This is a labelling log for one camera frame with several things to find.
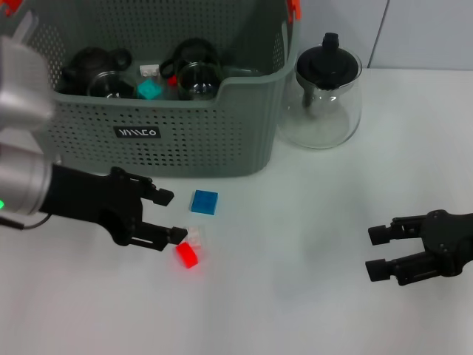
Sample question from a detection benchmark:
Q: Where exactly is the teal toy brick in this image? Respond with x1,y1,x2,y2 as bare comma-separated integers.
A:
137,79,163,100

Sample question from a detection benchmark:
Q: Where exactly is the black teapot lid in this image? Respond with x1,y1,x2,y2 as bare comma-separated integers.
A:
296,32,361,119

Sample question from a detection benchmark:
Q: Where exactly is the grey perforated storage basket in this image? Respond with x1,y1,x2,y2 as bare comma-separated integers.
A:
0,0,302,178

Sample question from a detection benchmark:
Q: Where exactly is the left gripper cable with connector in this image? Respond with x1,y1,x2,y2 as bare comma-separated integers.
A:
0,213,51,231

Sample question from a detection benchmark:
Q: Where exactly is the clear glass teapot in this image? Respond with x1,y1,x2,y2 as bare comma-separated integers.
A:
275,47,364,150

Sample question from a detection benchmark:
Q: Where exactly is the large red toy brick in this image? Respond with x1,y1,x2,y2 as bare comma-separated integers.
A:
175,242,200,270

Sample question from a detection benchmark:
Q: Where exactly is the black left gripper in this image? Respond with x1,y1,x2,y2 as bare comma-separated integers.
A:
38,164,188,252

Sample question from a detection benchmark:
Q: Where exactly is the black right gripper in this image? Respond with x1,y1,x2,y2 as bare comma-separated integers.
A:
364,209,473,286

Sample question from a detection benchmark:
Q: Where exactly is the blue square toy brick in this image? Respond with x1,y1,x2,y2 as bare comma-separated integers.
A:
190,189,220,216

